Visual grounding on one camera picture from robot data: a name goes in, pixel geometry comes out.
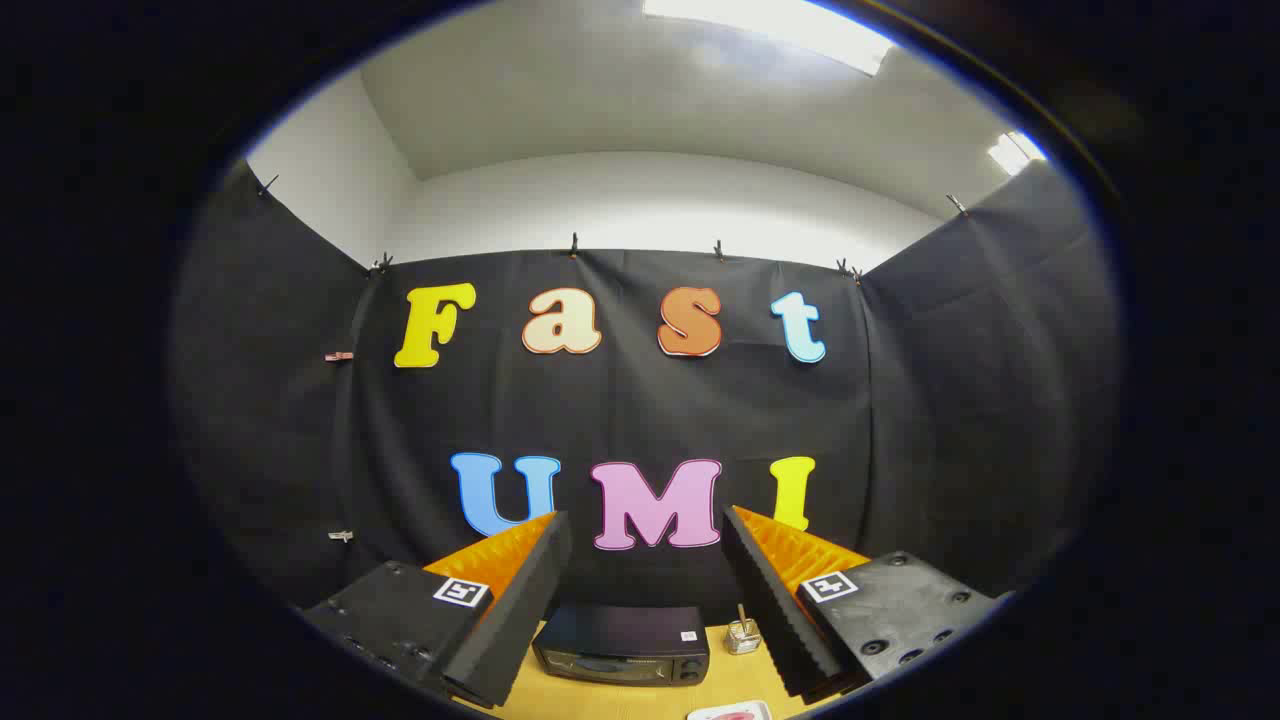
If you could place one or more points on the row of black clips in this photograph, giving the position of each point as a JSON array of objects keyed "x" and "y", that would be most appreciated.
[{"x": 574, "y": 245}]

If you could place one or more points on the black toaster oven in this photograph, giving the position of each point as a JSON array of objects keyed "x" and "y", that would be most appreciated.
[{"x": 620, "y": 640}]

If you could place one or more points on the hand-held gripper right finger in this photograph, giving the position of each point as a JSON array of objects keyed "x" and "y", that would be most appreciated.
[{"x": 770, "y": 610}]

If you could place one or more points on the white square plate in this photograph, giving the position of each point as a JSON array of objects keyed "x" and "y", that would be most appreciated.
[{"x": 705, "y": 713}]

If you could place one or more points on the glass jar with stick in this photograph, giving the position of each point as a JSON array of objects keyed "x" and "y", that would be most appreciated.
[{"x": 742, "y": 636}]

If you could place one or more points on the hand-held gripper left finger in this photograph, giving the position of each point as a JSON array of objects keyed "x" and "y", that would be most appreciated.
[{"x": 520, "y": 620}]

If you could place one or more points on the large ceiling light panel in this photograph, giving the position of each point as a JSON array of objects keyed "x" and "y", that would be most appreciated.
[{"x": 770, "y": 25}]

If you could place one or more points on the small ceiling light panel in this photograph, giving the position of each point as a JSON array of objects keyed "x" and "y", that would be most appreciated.
[{"x": 1015, "y": 152}]

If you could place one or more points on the pink round food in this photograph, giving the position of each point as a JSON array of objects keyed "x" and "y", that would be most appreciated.
[{"x": 738, "y": 715}]

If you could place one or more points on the black backdrop cloth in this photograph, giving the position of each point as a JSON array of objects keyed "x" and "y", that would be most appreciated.
[{"x": 640, "y": 410}]

